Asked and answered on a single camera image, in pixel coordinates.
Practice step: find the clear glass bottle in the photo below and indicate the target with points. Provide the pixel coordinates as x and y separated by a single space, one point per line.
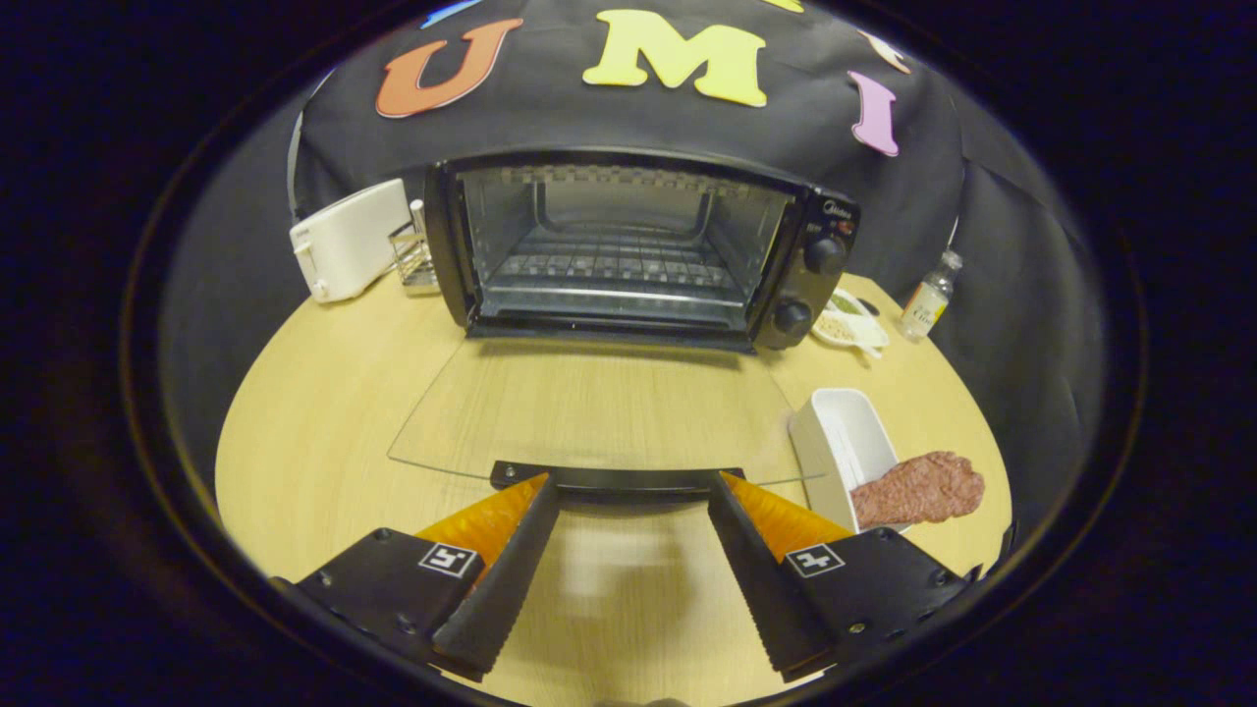
928 304

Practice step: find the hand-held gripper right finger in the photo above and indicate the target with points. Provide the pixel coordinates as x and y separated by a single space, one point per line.
761 579

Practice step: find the white bread toaster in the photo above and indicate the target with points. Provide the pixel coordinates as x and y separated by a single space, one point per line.
349 241

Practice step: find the white divided dish with beans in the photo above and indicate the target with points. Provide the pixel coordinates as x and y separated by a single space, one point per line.
849 329

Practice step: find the black toaster oven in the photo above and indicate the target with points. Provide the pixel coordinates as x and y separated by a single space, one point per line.
807 293

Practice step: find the white rectangular tray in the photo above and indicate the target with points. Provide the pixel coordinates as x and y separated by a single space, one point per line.
845 432

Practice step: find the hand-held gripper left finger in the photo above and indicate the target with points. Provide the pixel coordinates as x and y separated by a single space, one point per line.
501 584

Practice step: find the brown meat steak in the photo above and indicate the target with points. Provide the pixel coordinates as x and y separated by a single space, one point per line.
918 488

